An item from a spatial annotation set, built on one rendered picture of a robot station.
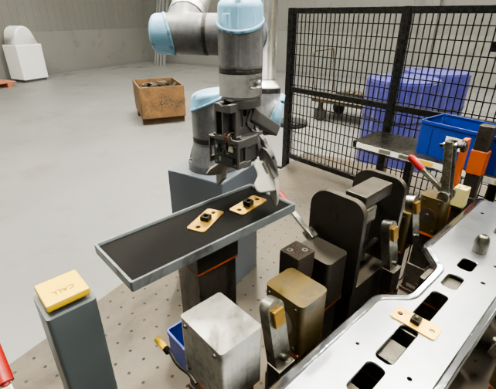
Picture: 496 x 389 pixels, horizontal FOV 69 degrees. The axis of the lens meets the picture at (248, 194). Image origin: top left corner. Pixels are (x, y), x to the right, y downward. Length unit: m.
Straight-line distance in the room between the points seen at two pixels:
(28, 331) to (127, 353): 1.32
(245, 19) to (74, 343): 0.55
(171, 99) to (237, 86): 5.16
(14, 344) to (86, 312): 1.74
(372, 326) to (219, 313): 0.31
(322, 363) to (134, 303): 0.73
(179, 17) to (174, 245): 0.41
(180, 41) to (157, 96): 5.00
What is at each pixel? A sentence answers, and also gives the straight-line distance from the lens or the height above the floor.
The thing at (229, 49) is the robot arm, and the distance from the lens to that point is 0.62.
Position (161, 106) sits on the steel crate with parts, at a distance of 5.76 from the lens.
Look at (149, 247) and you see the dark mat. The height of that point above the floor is 1.16.
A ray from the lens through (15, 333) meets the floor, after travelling 2.40.
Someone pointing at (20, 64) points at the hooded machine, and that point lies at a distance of 10.79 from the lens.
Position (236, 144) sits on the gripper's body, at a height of 1.32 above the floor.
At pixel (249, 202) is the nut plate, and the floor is 1.17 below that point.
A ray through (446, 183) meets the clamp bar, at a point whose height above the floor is 1.10.
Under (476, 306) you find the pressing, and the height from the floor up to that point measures 1.00.
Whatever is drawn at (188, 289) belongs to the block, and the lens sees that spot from 0.76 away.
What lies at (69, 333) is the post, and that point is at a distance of 0.62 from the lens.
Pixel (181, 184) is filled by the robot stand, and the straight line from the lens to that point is 1.11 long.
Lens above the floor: 1.52
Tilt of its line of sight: 26 degrees down
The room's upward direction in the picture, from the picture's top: straight up
